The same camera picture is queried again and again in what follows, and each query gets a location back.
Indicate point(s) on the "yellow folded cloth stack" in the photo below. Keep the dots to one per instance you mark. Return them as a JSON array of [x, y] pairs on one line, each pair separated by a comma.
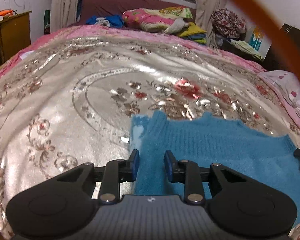
[[193, 33]]

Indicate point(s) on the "pink bed sheet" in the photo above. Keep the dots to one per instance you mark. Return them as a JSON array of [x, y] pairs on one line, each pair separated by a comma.
[[85, 31]]

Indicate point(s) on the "pink floral pillow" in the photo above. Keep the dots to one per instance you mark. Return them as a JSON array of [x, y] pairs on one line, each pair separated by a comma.
[[155, 20]]

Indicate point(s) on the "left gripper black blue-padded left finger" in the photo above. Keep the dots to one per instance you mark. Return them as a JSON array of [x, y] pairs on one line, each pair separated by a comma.
[[67, 202]]

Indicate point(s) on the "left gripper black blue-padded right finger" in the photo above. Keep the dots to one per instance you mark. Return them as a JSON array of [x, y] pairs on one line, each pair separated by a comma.
[[237, 203]]

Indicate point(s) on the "dark red headboard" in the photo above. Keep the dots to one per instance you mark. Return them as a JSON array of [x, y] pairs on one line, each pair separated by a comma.
[[103, 8]]

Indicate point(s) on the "blue flower picture box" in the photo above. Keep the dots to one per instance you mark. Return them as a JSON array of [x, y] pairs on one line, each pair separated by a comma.
[[259, 41]]

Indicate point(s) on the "papers on nightstand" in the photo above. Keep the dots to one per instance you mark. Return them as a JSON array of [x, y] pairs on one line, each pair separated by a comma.
[[245, 47]]

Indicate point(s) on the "teal fleece garment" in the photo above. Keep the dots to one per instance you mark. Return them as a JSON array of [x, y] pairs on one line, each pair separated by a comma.
[[208, 140]]

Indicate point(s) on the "right beige curtain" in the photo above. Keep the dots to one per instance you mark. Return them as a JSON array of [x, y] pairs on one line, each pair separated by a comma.
[[204, 10]]

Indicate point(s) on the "beige floral satin bedspread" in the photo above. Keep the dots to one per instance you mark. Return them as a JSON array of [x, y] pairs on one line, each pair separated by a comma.
[[76, 102]]

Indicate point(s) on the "grey white stuffed cloth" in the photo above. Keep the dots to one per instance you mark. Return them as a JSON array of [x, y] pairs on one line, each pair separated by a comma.
[[176, 27]]

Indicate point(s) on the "blue crumpled clothes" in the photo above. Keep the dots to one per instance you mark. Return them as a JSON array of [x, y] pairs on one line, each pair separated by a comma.
[[114, 21]]

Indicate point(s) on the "wooden side cabinet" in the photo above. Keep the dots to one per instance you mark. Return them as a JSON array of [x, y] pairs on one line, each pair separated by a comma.
[[14, 35]]

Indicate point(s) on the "beige curtain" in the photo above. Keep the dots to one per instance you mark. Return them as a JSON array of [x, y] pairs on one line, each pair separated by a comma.
[[63, 14], [204, 10]]

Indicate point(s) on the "polka dot pillow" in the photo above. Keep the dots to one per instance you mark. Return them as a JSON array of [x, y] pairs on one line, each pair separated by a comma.
[[287, 84]]

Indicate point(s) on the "left beige curtain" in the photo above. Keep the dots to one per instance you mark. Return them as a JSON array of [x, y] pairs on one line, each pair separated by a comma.
[[63, 14]]

